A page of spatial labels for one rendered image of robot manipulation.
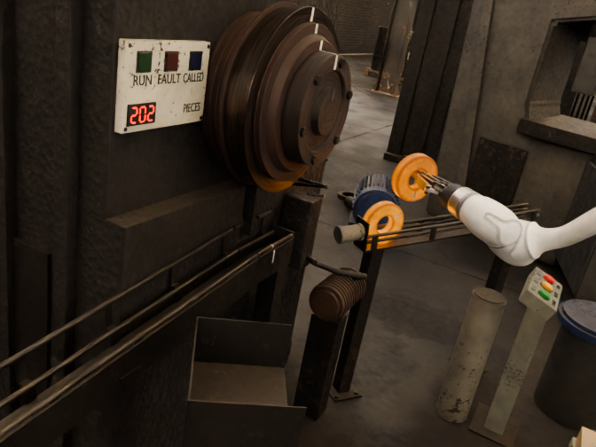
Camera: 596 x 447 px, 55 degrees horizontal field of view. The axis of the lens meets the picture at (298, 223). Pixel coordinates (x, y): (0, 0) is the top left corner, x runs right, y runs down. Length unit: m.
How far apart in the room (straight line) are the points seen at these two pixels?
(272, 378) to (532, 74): 3.08
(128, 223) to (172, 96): 0.29
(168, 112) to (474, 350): 1.38
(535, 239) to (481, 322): 0.53
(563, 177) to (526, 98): 0.56
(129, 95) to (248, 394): 0.65
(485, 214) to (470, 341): 0.70
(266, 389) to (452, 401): 1.15
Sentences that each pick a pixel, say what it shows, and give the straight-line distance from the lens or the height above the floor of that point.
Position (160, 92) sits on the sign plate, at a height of 1.14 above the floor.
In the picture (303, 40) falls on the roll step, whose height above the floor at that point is 1.28.
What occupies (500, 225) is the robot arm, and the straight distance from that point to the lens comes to 1.54.
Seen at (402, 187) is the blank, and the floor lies 0.88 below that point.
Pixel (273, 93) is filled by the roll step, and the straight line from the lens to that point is 1.32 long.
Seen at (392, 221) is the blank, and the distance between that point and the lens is 1.97.
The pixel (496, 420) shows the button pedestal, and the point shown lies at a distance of 2.34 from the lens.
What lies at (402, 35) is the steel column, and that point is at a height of 1.02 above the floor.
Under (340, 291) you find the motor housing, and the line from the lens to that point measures 1.84.
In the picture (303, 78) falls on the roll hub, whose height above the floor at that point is 1.20.
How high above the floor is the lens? 1.37
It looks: 22 degrees down
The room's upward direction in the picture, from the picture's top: 10 degrees clockwise
